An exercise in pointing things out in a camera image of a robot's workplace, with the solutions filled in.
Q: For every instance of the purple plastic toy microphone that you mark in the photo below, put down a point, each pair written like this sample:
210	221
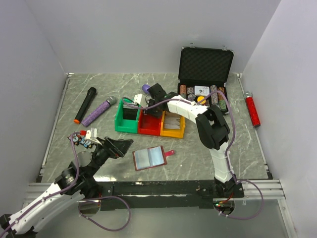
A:
145	88

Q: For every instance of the blue owl card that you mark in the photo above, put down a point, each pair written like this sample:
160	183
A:
86	143

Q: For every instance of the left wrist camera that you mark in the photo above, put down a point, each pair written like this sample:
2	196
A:
91	135

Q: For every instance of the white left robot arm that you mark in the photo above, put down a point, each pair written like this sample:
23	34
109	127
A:
75	184

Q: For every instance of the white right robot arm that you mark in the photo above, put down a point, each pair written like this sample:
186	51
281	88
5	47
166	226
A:
212	128

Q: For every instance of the black toy microphone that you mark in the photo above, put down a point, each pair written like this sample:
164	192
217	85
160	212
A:
91	93

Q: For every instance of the yellow plastic card bin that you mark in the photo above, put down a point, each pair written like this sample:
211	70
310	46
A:
172	125

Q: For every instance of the purple glitter toy microphone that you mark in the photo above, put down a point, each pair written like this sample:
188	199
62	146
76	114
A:
111	100

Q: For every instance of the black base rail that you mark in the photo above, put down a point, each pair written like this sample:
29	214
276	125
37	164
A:
163	194

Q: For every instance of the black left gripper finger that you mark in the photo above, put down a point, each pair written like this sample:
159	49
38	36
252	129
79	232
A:
119	152
111	143

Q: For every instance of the white playing card deck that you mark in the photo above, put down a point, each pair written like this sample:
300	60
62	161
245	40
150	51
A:
201	90

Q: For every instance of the red leather card holder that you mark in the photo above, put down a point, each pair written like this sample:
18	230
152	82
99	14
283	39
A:
150	157

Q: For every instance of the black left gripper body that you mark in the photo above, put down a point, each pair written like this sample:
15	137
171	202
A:
103	152

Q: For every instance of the red owl card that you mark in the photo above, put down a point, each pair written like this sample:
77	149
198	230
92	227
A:
75	138

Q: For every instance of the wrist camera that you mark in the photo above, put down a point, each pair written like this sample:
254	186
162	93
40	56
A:
91	135
139	100

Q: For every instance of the green plastic card bin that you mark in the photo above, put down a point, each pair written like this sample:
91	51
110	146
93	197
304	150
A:
126	119

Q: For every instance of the black poker chip case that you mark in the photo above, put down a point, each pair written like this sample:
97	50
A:
203	67

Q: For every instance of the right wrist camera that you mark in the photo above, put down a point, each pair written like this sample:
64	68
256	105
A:
139	100

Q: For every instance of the yellow poker dealer chip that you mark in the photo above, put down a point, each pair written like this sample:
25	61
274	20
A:
201	100

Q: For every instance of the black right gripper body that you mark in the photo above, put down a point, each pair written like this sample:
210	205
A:
154	111

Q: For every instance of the red plastic card bin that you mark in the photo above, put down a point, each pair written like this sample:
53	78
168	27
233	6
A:
148	124

